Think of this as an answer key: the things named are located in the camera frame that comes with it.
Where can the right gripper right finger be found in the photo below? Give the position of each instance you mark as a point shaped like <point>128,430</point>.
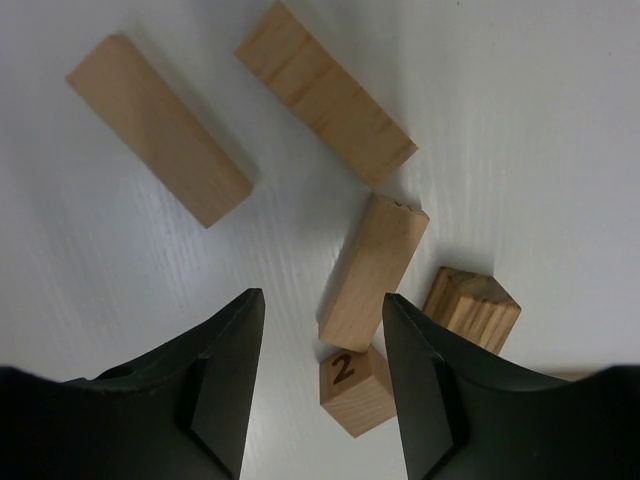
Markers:
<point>465,413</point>

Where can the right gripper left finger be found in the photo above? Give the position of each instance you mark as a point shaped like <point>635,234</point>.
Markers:
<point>180,411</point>

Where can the dark grained wood block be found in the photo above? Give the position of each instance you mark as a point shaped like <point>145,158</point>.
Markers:
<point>474,306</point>

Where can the numbered wood cube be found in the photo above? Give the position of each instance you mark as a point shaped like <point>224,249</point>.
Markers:
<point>355,389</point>

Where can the long pale wood block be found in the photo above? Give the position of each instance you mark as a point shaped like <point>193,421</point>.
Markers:
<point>127,93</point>

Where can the long light wood block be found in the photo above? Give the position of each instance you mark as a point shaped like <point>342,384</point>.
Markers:
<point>283,54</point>

